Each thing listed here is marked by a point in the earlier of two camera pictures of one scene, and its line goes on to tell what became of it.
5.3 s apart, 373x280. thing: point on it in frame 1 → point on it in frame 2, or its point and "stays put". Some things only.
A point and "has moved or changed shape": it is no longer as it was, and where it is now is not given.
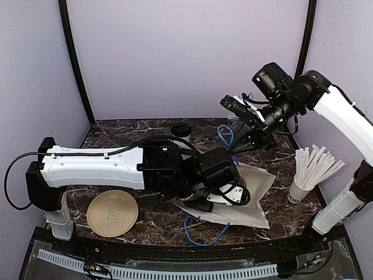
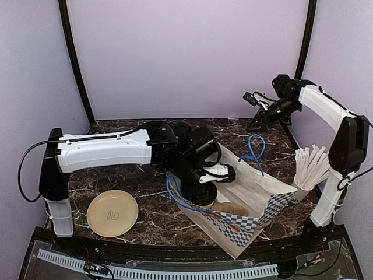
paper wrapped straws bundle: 313,166 stays put
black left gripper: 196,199 → 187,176
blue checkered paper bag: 252,214 has moved or changed shape
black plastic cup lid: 181,129 stays put
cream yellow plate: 112,213 stays put
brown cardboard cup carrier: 241,181 → 228,207
